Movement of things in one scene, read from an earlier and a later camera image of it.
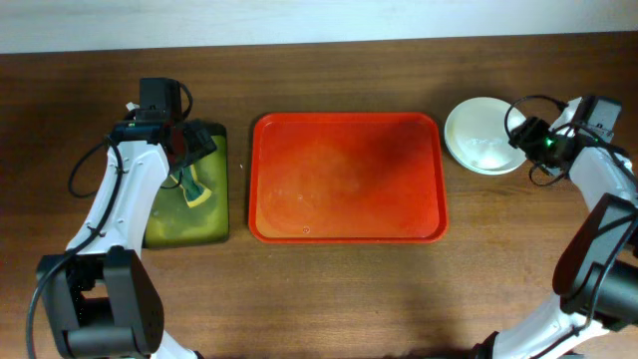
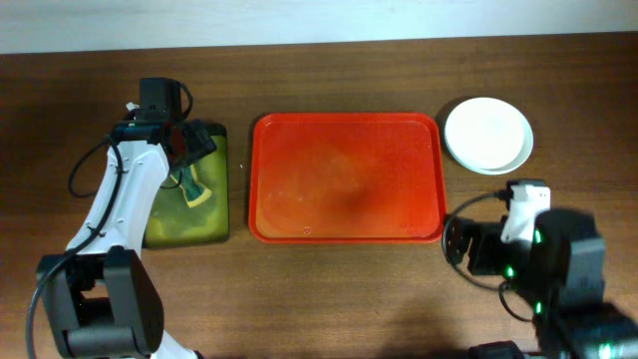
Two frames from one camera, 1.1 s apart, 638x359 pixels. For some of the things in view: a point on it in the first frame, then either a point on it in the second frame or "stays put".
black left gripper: (197, 145) stays put
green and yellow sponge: (193, 191) stays put
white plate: (478, 133) stays put
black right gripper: (528, 136) -> (468, 247)
